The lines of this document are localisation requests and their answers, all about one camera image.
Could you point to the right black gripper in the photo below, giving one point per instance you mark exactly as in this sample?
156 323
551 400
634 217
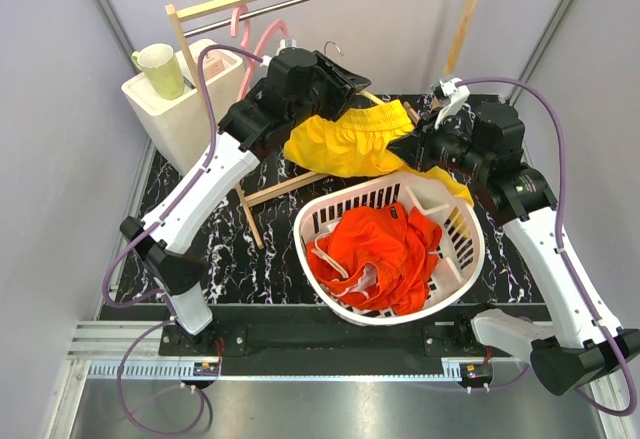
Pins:
416 150

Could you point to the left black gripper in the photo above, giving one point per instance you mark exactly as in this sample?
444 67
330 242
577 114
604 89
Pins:
342 85

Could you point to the yellow wire hanger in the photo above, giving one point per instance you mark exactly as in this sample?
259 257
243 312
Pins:
330 44

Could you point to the yellow shorts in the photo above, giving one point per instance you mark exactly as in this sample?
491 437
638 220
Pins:
353 146

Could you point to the orange shorts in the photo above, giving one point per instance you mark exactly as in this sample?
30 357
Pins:
377 259

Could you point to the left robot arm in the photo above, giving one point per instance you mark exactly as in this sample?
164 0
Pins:
298 85

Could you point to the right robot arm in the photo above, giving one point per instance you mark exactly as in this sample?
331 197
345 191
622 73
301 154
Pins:
585 341

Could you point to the white plastic laundry basket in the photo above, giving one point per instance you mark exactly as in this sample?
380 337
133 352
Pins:
439 197

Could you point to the white storage box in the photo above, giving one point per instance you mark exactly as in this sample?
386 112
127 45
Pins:
180 128

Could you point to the pale yellow cup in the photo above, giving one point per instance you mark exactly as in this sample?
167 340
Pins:
159 64

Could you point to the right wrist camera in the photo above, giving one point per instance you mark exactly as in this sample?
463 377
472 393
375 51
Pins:
449 95

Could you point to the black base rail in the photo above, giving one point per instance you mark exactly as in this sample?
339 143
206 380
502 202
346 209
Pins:
310 342

